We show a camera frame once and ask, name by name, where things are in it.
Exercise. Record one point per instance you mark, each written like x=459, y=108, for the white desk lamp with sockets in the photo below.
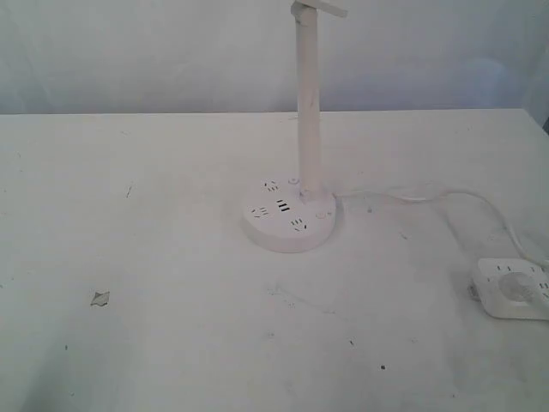
x=294, y=215

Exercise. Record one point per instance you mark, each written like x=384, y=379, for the white power strip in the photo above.
x=485, y=278

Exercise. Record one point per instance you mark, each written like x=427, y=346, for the white round plug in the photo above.
x=516, y=287

